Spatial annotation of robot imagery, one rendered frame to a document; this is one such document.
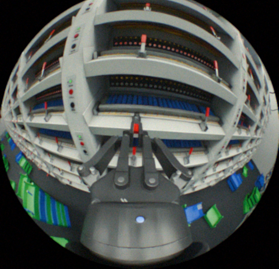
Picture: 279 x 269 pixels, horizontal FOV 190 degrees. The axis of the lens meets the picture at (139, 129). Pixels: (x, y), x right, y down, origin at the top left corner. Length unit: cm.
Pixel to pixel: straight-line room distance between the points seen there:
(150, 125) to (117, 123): 10
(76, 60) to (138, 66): 19
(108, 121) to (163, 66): 23
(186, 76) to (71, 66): 33
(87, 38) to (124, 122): 30
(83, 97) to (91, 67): 9
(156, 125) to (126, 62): 21
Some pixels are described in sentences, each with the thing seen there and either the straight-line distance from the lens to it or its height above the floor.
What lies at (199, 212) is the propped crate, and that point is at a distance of 130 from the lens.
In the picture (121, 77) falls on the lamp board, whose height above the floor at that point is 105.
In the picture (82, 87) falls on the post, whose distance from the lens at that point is 28.
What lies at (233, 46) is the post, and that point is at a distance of 64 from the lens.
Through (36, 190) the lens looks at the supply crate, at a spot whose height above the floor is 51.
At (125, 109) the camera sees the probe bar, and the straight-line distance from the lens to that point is 31.
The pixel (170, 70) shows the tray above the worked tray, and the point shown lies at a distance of 25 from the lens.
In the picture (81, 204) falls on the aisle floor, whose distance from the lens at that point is 118.
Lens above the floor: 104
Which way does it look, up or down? 31 degrees down
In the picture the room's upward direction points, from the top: 6 degrees clockwise
